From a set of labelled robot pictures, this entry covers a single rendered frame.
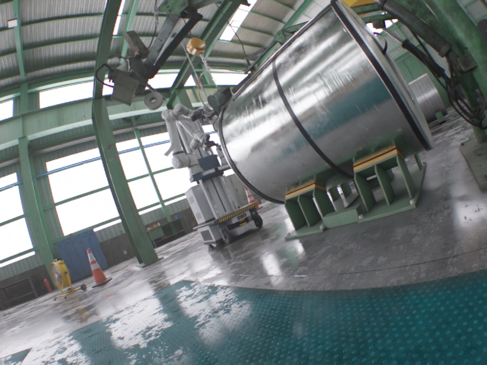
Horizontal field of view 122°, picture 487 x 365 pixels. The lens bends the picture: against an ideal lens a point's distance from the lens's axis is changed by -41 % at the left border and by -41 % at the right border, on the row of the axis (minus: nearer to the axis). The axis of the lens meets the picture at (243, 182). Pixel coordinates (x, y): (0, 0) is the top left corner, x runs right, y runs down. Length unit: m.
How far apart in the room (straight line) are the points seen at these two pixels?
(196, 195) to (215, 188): 0.27
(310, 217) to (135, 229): 3.46
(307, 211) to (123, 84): 1.66
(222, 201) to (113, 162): 2.59
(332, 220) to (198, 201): 1.98
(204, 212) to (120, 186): 2.14
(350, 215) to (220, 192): 2.00
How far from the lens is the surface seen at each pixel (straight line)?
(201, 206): 3.02
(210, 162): 3.02
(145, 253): 4.48
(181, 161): 2.64
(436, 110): 6.49
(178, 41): 1.88
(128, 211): 4.53
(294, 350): 0.62
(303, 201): 1.69
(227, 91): 2.30
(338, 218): 1.46
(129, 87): 1.81
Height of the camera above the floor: 0.40
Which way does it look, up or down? 4 degrees up
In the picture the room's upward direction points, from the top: 24 degrees counter-clockwise
